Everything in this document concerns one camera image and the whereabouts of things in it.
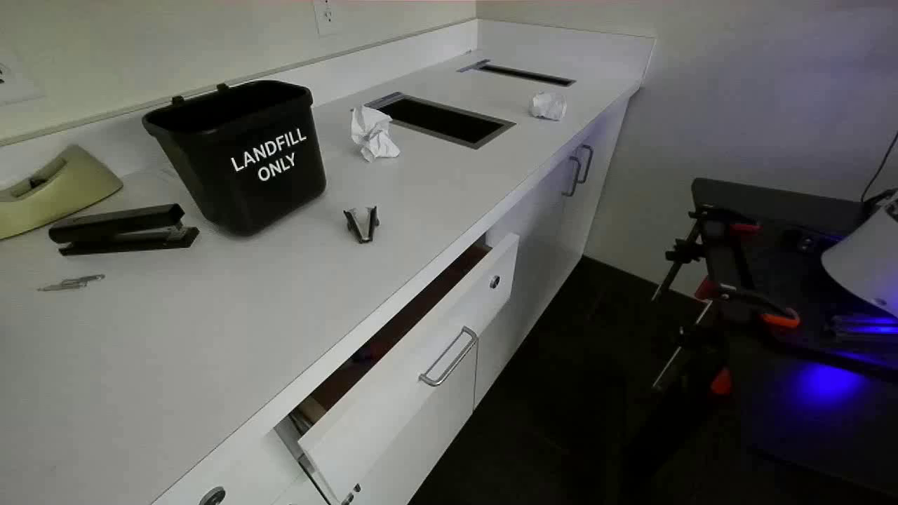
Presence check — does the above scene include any silver drawer handle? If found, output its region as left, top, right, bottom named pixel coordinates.
left=415, top=326, right=479, bottom=389

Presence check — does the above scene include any white drawer with lock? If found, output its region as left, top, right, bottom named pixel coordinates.
left=151, top=418, right=332, bottom=505

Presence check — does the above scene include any black binder clip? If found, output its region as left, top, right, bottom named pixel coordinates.
left=339, top=204, right=381, bottom=247

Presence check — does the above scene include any black clamp orange grip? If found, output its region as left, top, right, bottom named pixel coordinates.
left=648, top=310, right=739, bottom=401
left=695, top=277, right=805, bottom=338
left=652, top=204, right=767, bottom=302

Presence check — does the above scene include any black stapler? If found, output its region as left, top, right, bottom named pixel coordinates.
left=49, top=201, right=203, bottom=258

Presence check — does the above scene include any black robot table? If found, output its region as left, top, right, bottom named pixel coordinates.
left=686, top=177, right=898, bottom=500

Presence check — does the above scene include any silver cabinet door handle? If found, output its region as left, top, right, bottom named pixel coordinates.
left=561, top=150, right=583, bottom=199
left=576, top=140, right=599, bottom=187

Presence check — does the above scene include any white wall outlet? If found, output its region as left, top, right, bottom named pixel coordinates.
left=311, top=0, right=342, bottom=39

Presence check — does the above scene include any thin black cable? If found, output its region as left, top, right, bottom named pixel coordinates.
left=858, top=129, right=898, bottom=204

